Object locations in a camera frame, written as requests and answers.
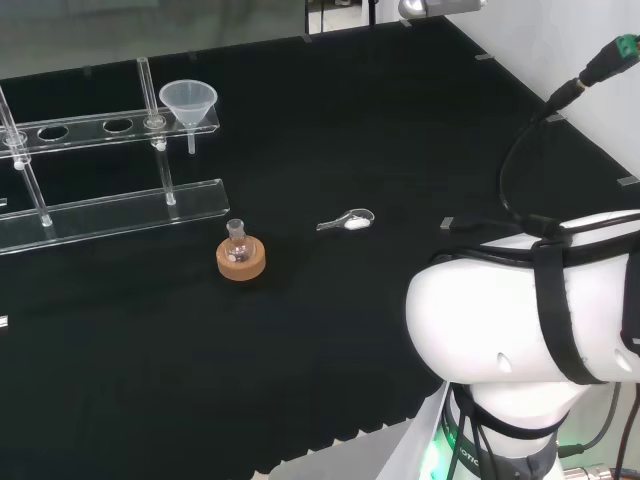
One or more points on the clear plastic funnel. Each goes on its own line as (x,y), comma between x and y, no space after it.
(188,106)

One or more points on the glass weighing funnel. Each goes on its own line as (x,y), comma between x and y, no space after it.
(352,222)

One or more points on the clear acrylic funnel stand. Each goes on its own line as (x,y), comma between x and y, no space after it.
(125,210)

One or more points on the small round-bottom glass flask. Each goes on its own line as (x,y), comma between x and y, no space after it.
(237,251)

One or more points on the black tripod leg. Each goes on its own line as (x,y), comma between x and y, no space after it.
(372,12)

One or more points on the grey base plate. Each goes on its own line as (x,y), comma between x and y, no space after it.
(380,450)

